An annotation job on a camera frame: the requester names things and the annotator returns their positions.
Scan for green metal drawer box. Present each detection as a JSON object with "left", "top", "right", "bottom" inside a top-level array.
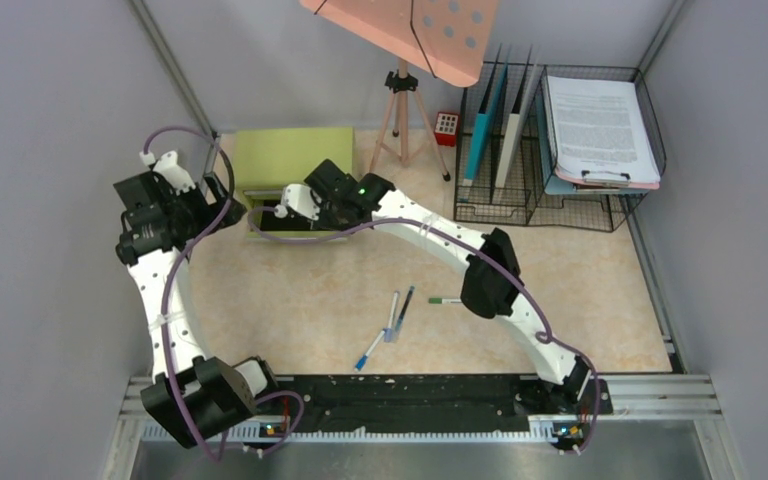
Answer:
[{"left": 231, "top": 127, "right": 355, "bottom": 209}]

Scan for teal file folder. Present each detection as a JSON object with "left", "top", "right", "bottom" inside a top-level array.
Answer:
[{"left": 463, "top": 46, "right": 508, "bottom": 187}]

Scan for grey white file folder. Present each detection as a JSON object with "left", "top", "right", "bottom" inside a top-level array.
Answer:
[{"left": 490, "top": 44, "right": 540, "bottom": 197}]

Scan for black wire mesh file rack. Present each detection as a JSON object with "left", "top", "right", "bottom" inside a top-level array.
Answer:
[{"left": 453, "top": 60, "right": 666, "bottom": 232}]

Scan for light blue clipboard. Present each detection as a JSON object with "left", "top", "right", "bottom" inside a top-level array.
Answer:
[{"left": 534, "top": 93, "right": 648, "bottom": 196}]

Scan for pink clipboard with papers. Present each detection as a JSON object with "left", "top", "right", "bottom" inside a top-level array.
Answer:
[{"left": 543, "top": 75, "right": 661, "bottom": 190}]

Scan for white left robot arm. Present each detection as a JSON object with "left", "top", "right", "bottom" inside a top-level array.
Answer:
[{"left": 113, "top": 171, "right": 281, "bottom": 449}]

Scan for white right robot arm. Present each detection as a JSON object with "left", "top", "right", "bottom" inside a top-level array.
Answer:
[{"left": 281, "top": 160, "right": 593, "bottom": 412}]

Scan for teal gel pen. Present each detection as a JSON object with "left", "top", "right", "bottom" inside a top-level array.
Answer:
[{"left": 393, "top": 285, "right": 415, "bottom": 337}]

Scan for green white marker pen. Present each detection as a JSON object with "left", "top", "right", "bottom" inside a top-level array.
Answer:
[{"left": 428, "top": 297, "right": 462, "bottom": 305}]

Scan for grey white marker pen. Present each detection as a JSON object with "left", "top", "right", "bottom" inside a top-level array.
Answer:
[{"left": 384, "top": 291, "right": 400, "bottom": 343}]

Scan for red white small box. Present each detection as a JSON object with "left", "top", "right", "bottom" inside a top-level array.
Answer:
[{"left": 433, "top": 111, "right": 460, "bottom": 147}]

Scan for blue white marker pen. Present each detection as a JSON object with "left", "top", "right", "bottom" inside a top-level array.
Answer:
[{"left": 353, "top": 328, "right": 389, "bottom": 372}]

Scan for pink perforated board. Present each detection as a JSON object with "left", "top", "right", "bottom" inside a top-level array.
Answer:
[{"left": 299, "top": 0, "right": 499, "bottom": 87}]

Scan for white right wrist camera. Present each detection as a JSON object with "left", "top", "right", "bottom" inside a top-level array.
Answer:
[{"left": 274, "top": 183, "right": 322, "bottom": 222}]

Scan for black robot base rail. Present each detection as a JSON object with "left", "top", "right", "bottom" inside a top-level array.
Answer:
[{"left": 255, "top": 374, "right": 613, "bottom": 437}]

